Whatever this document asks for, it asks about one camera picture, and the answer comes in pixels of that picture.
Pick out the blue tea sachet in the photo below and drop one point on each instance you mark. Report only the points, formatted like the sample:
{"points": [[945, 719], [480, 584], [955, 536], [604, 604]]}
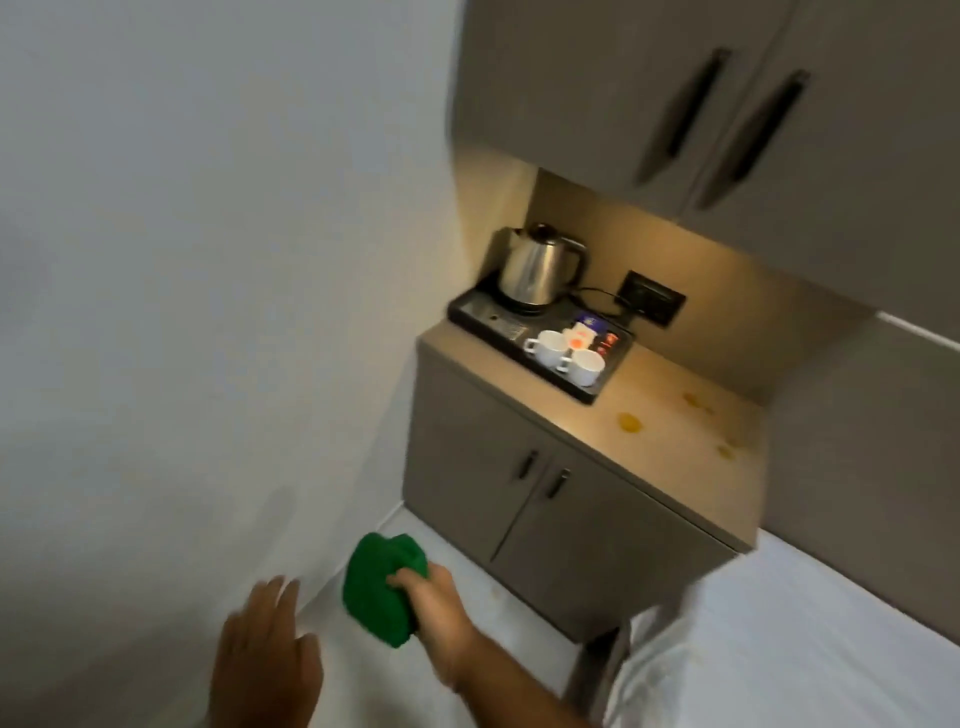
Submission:
{"points": [[589, 324]]}

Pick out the black wall power socket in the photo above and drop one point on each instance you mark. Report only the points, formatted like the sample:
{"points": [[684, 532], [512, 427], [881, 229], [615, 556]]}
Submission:
{"points": [[654, 298]]}

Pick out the person's left thumb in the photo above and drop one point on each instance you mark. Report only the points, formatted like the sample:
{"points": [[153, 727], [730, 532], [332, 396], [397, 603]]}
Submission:
{"points": [[310, 660]]}

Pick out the stainless steel electric kettle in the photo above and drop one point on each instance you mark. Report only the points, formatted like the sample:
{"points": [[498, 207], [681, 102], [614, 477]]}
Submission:
{"points": [[536, 270]]}

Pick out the orange and white sachet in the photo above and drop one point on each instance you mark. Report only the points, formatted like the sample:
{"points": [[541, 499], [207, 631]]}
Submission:
{"points": [[578, 341]]}

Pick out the person's right forearm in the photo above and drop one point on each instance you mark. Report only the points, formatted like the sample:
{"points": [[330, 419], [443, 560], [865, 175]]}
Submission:
{"points": [[525, 697]]}

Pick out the person's left hand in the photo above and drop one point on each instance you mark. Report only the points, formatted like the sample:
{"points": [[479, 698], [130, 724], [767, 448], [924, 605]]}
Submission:
{"points": [[259, 675]]}

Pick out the green cleaning cloth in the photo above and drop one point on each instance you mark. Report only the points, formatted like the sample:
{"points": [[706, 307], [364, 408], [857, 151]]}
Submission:
{"points": [[381, 589]]}

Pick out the grey base cabinet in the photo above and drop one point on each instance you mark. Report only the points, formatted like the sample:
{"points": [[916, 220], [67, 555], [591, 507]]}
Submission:
{"points": [[480, 465]]}

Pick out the white coffee cup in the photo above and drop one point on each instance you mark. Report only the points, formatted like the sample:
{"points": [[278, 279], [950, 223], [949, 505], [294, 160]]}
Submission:
{"points": [[551, 349], [585, 367]]}

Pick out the grey wall cabinet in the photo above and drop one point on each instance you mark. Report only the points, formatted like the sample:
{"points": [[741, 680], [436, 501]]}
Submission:
{"points": [[585, 82]]}

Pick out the person's right thumb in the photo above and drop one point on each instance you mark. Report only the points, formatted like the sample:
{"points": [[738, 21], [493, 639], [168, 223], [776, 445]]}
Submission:
{"points": [[405, 578]]}

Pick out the black hospitality tray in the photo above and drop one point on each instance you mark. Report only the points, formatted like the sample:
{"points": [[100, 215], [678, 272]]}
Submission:
{"points": [[480, 315]]}

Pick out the person's right hand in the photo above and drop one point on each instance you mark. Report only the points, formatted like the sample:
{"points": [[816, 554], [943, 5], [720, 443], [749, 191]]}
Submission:
{"points": [[439, 619]]}

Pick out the red coffee sachets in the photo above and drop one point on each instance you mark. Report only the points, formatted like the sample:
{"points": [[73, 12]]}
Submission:
{"points": [[609, 343]]}

